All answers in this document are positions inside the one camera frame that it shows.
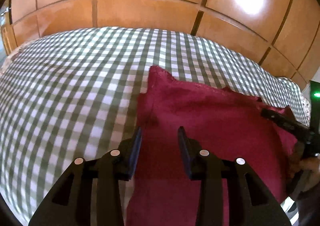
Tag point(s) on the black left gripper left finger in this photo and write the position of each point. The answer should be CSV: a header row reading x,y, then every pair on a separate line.
x,y
69,200

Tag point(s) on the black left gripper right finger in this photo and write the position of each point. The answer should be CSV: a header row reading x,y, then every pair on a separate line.
x,y
234,183

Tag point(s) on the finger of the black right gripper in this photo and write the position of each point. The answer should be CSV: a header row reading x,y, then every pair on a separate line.
x,y
288,124

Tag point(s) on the dark red cloth garment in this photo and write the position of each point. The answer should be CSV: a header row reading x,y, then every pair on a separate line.
x,y
227,124

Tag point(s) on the person's right hand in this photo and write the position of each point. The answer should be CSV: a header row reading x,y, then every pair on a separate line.
x,y
310,165

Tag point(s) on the green white checkered bedsheet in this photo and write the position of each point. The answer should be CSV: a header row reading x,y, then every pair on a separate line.
x,y
74,94

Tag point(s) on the brown wooden wardrobe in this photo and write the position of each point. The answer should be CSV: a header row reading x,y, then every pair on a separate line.
x,y
282,36

